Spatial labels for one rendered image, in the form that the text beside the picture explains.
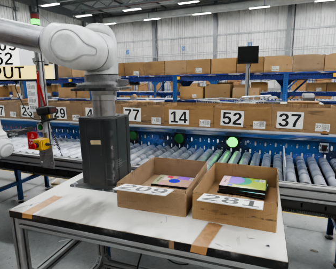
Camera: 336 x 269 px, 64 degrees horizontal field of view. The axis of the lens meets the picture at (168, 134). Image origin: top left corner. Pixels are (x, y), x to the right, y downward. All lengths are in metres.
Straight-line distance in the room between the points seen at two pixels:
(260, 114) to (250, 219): 1.10
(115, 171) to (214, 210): 0.52
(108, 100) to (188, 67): 5.59
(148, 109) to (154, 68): 4.98
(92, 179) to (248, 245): 0.77
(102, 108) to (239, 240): 0.80
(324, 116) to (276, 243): 1.19
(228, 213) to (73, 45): 0.78
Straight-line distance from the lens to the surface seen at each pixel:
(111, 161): 1.26
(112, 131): 1.23
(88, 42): 1.06
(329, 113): 1.97
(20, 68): 2.15
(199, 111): 2.02
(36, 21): 1.98
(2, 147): 1.50
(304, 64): 6.48
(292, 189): 1.44
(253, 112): 1.96
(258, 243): 0.92
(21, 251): 1.31
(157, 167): 1.41
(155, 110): 2.14
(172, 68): 6.91
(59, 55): 1.05
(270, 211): 0.95
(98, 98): 1.28
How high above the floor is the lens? 1.23
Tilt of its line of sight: 11 degrees down
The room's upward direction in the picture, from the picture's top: 1 degrees counter-clockwise
